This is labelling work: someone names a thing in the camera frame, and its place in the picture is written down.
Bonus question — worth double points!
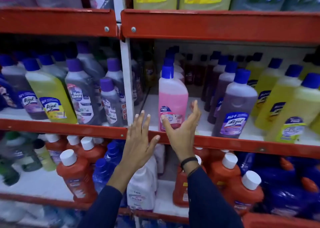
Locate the pink cleaner bottle blue cap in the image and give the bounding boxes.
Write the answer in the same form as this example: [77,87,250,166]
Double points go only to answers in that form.
[158,65,189,132]

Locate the person's right hand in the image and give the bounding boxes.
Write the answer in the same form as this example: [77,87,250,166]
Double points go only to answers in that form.
[161,100,202,162]

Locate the group of blue-capped lavender bottles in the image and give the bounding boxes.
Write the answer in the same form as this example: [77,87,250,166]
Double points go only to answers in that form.
[0,51,69,120]

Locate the red metal shelf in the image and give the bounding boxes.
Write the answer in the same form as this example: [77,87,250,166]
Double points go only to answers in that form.
[0,0,320,228]

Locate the white bottle white cap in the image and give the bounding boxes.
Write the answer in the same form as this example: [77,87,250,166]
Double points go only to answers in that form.
[127,158,157,212]
[153,144,166,175]

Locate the black wrist band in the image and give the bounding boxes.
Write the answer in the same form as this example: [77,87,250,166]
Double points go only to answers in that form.
[180,156,199,170]

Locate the rows of yellow bottles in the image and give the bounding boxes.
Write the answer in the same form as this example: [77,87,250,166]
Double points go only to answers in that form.
[246,52,320,135]

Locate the yellow cleaner bottle pale label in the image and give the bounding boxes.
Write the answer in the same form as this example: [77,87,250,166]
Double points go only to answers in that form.
[264,72,320,143]

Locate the thin dark thread bracelet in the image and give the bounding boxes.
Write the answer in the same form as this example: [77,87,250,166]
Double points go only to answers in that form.
[187,166,201,179]

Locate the dark green bottle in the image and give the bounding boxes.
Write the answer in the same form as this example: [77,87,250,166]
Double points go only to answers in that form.
[0,158,20,187]

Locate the grey bottle green cap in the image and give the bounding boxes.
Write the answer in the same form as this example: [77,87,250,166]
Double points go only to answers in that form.
[0,131,43,172]

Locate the person's left forearm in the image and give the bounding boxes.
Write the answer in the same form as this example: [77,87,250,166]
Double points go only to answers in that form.
[77,161,148,228]

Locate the group of blue orange-capped bottles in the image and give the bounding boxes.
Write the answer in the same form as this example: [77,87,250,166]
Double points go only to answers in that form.
[237,151,320,222]

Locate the person's left hand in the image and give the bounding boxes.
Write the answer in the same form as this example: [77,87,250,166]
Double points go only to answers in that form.
[119,110,161,171]

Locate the yellow-green bottle blue cap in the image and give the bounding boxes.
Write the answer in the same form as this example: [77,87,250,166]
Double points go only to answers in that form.
[22,58,77,124]

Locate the person's right forearm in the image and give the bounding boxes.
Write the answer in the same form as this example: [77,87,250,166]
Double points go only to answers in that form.
[180,158,244,228]

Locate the group of orange white-capped bottles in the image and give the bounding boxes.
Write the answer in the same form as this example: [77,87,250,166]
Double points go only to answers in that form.
[172,146,265,216]
[45,134,108,204]

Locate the row of small dark bottles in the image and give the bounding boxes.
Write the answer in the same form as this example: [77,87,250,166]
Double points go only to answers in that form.
[184,53,253,85]

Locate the small yellow bottle dark cap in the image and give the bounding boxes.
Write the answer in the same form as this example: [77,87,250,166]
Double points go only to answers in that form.
[33,139,57,172]

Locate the row of purple bottles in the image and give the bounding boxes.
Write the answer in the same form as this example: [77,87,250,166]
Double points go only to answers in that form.
[202,50,238,124]

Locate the pile of blue white packs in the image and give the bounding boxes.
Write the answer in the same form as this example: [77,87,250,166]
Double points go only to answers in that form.
[0,200,87,228]

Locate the purple cleaner bottle violet label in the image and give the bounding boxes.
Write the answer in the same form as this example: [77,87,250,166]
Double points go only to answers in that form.
[212,69,258,139]

